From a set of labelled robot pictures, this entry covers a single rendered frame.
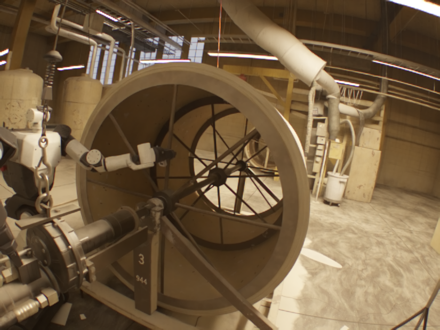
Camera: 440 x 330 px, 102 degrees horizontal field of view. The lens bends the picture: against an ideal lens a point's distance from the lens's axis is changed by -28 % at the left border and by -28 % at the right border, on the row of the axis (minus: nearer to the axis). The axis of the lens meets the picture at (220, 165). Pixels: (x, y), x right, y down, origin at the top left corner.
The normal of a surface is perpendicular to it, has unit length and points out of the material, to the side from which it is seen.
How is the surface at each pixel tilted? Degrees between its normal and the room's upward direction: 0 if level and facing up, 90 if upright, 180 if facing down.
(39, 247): 90
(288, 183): 90
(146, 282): 90
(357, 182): 90
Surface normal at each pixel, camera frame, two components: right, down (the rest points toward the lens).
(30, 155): 0.63, 0.14
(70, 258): 0.93, -0.16
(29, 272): 0.94, 0.18
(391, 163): -0.32, 0.11
